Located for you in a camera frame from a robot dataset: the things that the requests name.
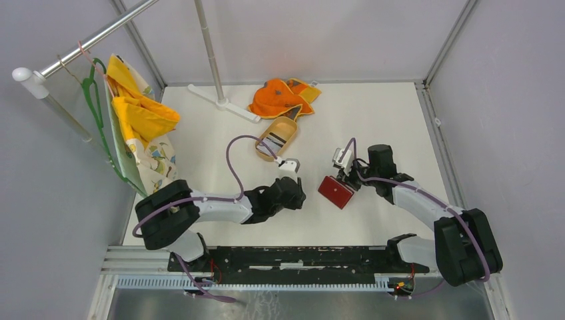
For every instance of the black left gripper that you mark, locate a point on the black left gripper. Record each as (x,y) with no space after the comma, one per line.
(298,198)

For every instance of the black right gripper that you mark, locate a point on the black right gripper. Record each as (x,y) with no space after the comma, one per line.
(348,179)

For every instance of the red leather card holder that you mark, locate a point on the red leather card holder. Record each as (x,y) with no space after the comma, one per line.
(335,191)

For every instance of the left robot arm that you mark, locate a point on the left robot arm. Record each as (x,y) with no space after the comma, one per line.
(165,218)

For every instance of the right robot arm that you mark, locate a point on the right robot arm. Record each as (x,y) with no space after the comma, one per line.
(463,248)

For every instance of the white card black stripe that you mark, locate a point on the white card black stripe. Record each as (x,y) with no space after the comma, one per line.
(275,142)

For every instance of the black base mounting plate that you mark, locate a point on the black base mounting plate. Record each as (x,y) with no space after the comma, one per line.
(302,265)

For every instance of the orange yellow cloth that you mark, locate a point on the orange yellow cloth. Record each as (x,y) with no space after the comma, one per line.
(279,97)

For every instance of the white rack stand base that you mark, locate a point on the white rack stand base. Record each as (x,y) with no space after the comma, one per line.
(223,104)

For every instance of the vertical metal pole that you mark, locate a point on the vertical metal pole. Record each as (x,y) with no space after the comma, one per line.
(209,48)

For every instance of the yellow patterned hanging cloth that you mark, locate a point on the yellow patterned hanging cloth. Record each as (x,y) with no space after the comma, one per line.
(143,122)

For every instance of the green clothes hanger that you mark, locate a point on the green clothes hanger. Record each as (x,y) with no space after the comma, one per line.
(119,156)

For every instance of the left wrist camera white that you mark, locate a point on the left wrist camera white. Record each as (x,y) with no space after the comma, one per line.
(288,165)

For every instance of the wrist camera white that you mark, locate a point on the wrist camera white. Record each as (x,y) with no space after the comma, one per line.
(288,165)
(342,160)

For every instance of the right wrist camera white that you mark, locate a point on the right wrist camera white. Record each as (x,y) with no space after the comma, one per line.
(342,160)

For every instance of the metal hanging rail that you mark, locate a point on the metal hanging rail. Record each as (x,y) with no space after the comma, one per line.
(34,81)

